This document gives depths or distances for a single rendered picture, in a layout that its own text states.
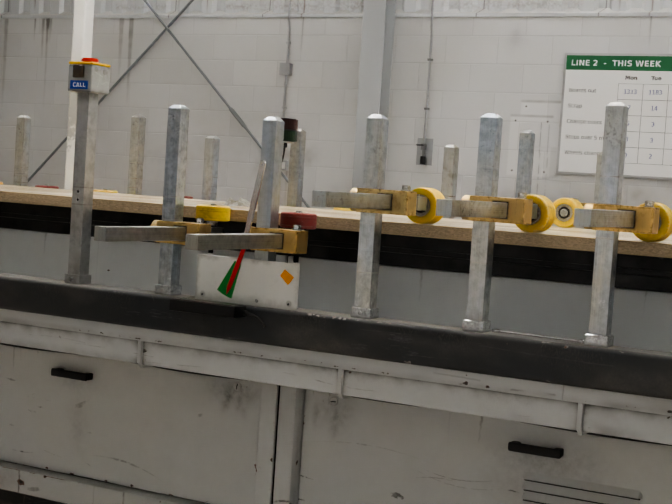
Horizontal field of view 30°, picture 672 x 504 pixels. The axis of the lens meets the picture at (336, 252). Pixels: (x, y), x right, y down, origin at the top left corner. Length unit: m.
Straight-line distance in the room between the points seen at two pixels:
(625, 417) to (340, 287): 0.77
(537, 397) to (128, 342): 0.99
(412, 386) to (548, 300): 0.35
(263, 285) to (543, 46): 7.53
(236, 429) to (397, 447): 0.43
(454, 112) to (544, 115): 0.76
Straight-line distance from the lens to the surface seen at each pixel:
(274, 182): 2.72
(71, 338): 3.07
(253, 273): 2.73
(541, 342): 2.45
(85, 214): 3.01
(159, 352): 2.92
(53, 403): 3.42
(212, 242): 2.46
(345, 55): 10.76
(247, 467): 3.09
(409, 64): 10.49
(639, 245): 2.57
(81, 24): 4.29
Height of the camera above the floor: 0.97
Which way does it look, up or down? 3 degrees down
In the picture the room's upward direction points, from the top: 4 degrees clockwise
